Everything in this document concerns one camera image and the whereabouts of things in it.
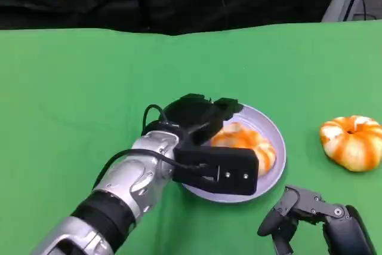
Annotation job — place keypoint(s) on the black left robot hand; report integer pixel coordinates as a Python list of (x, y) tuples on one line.
[(194, 114)]

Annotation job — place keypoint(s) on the orange and white bread roll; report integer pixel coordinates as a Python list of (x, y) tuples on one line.
[(253, 141), (352, 147)]

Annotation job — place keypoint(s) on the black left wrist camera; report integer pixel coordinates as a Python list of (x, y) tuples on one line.
[(232, 171)]

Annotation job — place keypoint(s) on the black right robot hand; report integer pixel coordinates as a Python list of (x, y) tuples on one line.
[(337, 228)]

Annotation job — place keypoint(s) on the green table cloth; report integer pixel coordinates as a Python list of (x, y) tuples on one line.
[(74, 87)]

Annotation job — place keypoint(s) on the lilac plate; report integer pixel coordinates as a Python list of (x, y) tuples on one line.
[(268, 135)]

